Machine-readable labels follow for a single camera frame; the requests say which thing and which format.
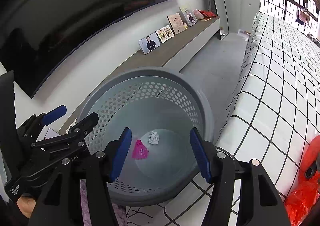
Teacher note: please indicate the pink fuzzy rug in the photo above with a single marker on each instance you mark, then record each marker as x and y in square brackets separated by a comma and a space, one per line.
[119, 210]

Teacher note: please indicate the grey perforated trash basket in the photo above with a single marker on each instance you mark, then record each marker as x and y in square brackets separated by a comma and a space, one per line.
[144, 100]

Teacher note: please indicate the black wall television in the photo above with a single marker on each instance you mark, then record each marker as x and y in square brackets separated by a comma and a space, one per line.
[37, 35]

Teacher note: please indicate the photo frame of man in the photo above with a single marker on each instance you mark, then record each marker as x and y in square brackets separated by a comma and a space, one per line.
[149, 43]

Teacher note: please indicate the tall child photo frame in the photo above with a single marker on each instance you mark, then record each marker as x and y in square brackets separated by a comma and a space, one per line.
[188, 15]

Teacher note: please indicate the red folded cloth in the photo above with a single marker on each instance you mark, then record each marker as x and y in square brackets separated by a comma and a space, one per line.
[207, 15]

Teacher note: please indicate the white black-grid tablecloth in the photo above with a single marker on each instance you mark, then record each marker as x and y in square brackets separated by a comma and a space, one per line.
[264, 93]

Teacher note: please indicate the scalloped white photo frame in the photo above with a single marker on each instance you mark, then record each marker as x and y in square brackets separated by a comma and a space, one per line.
[165, 33]

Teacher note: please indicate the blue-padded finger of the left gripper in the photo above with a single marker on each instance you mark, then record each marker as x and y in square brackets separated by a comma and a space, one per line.
[32, 127]

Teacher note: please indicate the pink plastic mesh cone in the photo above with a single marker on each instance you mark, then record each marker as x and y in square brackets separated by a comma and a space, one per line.
[140, 151]

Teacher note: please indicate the dark grey cloth strip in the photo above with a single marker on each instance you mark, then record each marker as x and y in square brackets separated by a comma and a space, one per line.
[313, 168]

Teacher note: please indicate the pink portrait photo frame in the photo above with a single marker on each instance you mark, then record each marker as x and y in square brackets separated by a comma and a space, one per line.
[176, 23]

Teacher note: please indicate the red plastic bag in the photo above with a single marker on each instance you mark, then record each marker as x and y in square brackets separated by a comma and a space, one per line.
[300, 201]

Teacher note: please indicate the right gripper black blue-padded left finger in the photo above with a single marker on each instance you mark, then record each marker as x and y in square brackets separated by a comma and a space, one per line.
[77, 192]

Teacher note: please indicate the white paper ball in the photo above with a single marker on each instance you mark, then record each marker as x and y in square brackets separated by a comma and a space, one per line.
[153, 138]

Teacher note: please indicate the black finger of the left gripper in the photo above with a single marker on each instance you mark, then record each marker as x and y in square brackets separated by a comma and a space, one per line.
[78, 132]

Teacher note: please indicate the person's hand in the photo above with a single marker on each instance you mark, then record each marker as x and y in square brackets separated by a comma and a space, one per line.
[26, 205]

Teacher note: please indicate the pink plush toy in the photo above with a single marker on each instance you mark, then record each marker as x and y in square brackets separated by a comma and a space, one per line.
[198, 14]

